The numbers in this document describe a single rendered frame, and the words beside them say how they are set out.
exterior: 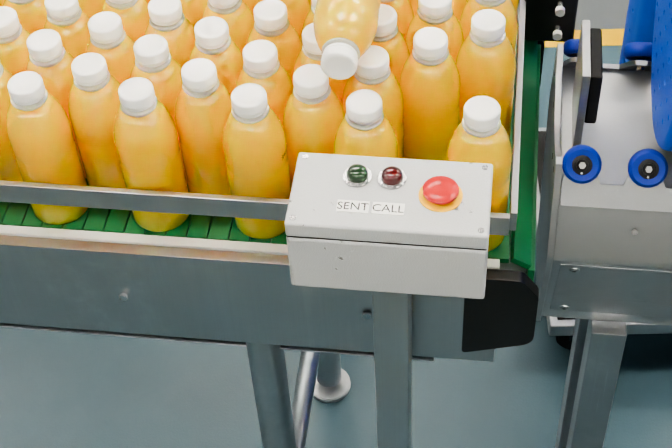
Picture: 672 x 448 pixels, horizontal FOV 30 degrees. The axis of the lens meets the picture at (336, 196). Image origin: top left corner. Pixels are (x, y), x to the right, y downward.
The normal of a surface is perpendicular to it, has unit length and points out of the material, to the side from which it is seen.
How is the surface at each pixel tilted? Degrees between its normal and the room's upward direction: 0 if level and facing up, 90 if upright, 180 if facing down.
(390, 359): 90
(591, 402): 90
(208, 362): 0
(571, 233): 70
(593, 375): 90
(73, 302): 90
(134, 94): 0
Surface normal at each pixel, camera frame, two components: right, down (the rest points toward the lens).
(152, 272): -0.13, 0.74
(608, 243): -0.14, 0.47
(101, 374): -0.04, -0.67
